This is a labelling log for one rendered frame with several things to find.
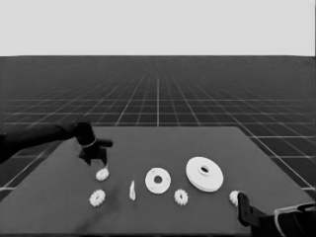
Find small white toothed gear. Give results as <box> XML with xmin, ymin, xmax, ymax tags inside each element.
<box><xmin>173</xmin><ymin>188</ymin><xmax>190</xmax><ymax>207</ymax></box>
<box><xmin>228</xmin><ymin>190</ymin><xmax>242</xmax><ymax>207</ymax></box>
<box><xmin>95</xmin><ymin>168</ymin><xmax>111</xmax><ymax>182</ymax></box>
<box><xmin>88</xmin><ymin>189</ymin><xmax>108</xmax><ymax>208</ymax></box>

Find small white T-shaped piece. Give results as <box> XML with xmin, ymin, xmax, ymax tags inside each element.
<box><xmin>128</xmin><ymin>179</ymin><xmax>137</xmax><ymax>201</ymax></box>

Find white round carrier wide hole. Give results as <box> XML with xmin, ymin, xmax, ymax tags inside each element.
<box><xmin>144</xmin><ymin>167</ymin><xmax>172</xmax><ymax>196</ymax></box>

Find large thick white disc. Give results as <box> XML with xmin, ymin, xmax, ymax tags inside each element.
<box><xmin>185</xmin><ymin>156</ymin><xmax>225</xmax><ymax>194</ymax></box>

